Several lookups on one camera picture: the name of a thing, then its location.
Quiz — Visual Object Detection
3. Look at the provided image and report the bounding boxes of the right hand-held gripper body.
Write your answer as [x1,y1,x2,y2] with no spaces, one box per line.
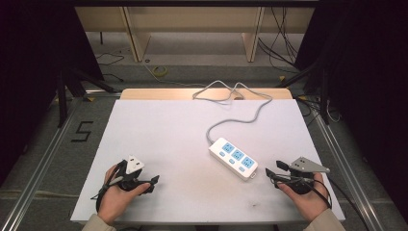
[272,156,331,195]

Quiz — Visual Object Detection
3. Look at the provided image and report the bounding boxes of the grey power strip cable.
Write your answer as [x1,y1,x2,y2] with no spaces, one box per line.
[191,79,273,145]

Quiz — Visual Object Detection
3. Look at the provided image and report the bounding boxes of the bundle of black floor cables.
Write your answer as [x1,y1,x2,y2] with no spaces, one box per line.
[257,6,310,75]

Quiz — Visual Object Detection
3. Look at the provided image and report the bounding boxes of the light wooden shelf unit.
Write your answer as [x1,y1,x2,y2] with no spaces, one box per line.
[74,6,316,64]

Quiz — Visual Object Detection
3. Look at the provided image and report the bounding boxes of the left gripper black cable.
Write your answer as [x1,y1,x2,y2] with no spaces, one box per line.
[90,159,129,214]

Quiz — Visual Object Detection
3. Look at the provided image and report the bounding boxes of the thin black floor cable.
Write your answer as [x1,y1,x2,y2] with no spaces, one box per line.
[95,52,126,83]

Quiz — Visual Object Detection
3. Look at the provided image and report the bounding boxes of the right gripper looped black cable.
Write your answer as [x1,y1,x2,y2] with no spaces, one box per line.
[305,178,333,210]

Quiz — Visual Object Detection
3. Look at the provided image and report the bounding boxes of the person's left hand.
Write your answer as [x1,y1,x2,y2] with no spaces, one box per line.
[96,164,152,226]

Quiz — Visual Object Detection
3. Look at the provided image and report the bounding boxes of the dark curtain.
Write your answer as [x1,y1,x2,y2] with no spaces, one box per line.
[0,0,106,189]
[293,0,408,223]

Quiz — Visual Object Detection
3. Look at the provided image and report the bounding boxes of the wooden table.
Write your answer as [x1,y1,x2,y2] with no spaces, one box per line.
[119,88,293,101]

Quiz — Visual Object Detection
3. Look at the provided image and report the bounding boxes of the white power strip blue sockets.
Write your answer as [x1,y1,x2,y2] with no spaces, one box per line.
[208,137,259,182]

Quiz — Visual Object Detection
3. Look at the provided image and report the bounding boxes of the yellow tape roll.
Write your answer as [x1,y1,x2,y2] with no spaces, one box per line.
[151,64,168,78]

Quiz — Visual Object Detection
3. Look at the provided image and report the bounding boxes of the person's right hand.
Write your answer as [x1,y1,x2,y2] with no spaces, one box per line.
[277,172,333,223]

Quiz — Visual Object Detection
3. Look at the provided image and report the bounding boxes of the aluminium floor rail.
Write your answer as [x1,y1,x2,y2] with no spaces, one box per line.
[311,108,387,231]
[0,95,85,231]

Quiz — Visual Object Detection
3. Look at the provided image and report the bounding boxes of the right gripper long black cable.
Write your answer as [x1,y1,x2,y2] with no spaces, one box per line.
[326,174,370,231]

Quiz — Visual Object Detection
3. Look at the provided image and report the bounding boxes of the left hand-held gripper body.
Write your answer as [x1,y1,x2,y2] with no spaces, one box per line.
[112,155,152,193]

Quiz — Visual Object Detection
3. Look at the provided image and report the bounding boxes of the black metal stand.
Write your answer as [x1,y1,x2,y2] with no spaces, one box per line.
[274,60,332,125]
[56,66,117,129]

